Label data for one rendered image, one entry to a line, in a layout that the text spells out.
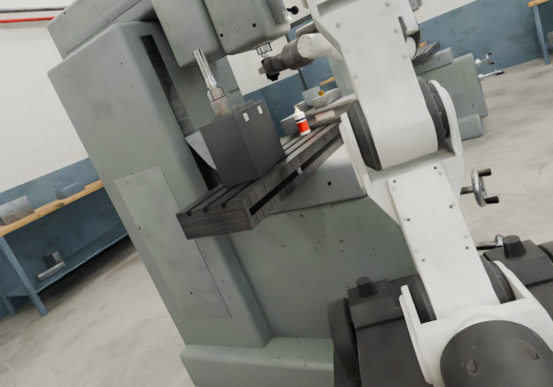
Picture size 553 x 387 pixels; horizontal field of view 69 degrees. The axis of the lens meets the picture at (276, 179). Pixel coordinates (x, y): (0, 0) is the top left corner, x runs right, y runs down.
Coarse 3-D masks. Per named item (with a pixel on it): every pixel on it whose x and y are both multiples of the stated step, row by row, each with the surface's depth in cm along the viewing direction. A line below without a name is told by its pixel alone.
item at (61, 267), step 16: (544, 0) 537; (544, 48) 558; (64, 192) 432; (80, 192) 440; (0, 208) 390; (16, 208) 399; (32, 208) 409; (48, 208) 396; (16, 224) 371; (0, 240) 360; (96, 240) 492; (112, 240) 458; (48, 256) 428; (80, 256) 445; (16, 272) 366; (48, 272) 408; (64, 272) 405; (0, 288) 408; (16, 288) 417; (32, 288) 373
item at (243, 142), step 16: (224, 112) 108; (240, 112) 109; (256, 112) 117; (208, 128) 109; (224, 128) 107; (240, 128) 106; (256, 128) 114; (272, 128) 124; (208, 144) 111; (224, 144) 109; (240, 144) 107; (256, 144) 112; (272, 144) 121; (224, 160) 111; (240, 160) 109; (256, 160) 110; (272, 160) 119; (224, 176) 113; (240, 176) 111; (256, 176) 109
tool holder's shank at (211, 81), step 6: (198, 54) 108; (198, 60) 108; (204, 60) 108; (204, 66) 108; (204, 72) 109; (210, 72) 109; (210, 78) 109; (210, 84) 109; (216, 84) 112; (210, 90) 110
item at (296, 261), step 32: (288, 224) 142; (320, 224) 136; (352, 224) 130; (384, 224) 124; (256, 256) 156; (288, 256) 148; (320, 256) 141; (352, 256) 135; (384, 256) 129; (256, 288) 163; (288, 288) 155; (320, 288) 147; (288, 320) 162; (320, 320) 153
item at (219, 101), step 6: (222, 90) 110; (210, 96) 110; (216, 96) 109; (222, 96) 110; (216, 102) 110; (222, 102) 110; (228, 102) 112; (216, 108) 110; (222, 108) 110; (228, 108) 111
